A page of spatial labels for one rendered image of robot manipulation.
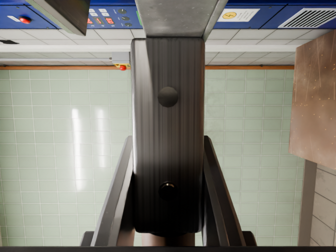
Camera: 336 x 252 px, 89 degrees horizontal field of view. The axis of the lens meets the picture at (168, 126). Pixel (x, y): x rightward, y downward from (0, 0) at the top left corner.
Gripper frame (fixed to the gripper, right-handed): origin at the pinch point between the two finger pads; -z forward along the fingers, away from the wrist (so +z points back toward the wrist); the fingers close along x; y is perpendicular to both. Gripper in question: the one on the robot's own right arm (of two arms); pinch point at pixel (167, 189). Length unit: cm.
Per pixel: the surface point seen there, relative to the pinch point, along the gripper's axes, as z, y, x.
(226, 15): -59, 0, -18
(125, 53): -94, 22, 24
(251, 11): -57, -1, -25
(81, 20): -39.9, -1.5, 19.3
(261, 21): -62, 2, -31
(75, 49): -88, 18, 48
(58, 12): -32.4, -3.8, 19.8
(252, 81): -118, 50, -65
